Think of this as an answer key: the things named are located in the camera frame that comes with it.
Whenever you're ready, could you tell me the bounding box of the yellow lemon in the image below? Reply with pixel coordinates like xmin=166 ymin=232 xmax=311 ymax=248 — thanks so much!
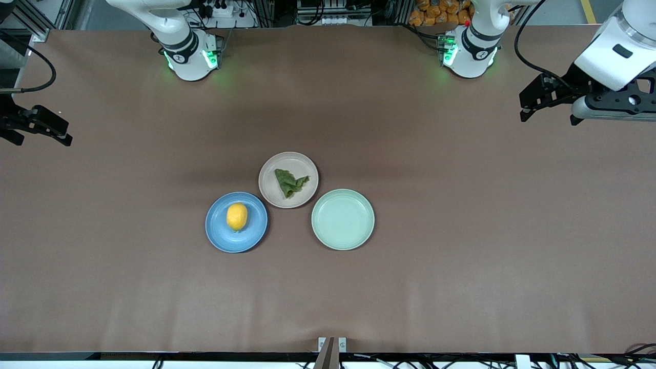
xmin=226 ymin=202 xmax=249 ymax=232

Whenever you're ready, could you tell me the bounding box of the green lettuce leaf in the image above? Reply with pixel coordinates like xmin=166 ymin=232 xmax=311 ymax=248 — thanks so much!
xmin=274 ymin=168 xmax=311 ymax=199

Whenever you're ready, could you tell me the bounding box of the orange packaged goods pile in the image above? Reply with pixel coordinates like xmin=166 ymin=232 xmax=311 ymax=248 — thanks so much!
xmin=408 ymin=0 xmax=475 ymax=27

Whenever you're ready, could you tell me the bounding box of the blue plate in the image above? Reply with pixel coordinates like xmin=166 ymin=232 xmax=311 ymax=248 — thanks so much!
xmin=205 ymin=192 xmax=269 ymax=254

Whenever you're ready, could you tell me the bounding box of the white power strip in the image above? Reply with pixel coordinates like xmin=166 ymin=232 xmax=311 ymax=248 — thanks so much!
xmin=201 ymin=0 xmax=242 ymax=19

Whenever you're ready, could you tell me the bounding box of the beige plate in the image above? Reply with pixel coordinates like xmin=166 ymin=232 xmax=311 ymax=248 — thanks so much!
xmin=258 ymin=152 xmax=319 ymax=209

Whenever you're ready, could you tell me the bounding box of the light green plate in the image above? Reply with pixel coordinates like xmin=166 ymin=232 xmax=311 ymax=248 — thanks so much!
xmin=311 ymin=189 xmax=375 ymax=251

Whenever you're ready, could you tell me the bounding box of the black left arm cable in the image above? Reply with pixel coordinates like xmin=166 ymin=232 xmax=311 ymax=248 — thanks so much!
xmin=514 ymin=0 xmax=579 ymax=89

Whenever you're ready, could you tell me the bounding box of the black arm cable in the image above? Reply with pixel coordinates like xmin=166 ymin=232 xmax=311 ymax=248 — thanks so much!
xmin=0 ymin=30 xmax=57 ymax=94
xmin=514 ymin=0 xmax=579 ymax=89

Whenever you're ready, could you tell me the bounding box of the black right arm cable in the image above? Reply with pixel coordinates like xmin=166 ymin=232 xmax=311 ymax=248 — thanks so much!
xmin=0 ymin=30 xmax=57 ymax=94

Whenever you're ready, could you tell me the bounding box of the aluminium frame post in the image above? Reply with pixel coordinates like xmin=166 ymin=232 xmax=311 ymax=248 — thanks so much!
xmin=0 ymin=0 xmax=77 ymax=103

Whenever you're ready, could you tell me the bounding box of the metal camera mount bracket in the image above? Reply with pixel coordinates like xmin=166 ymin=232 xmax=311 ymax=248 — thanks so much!
xmin=314 ymin=336 xmax=348 ymax=369

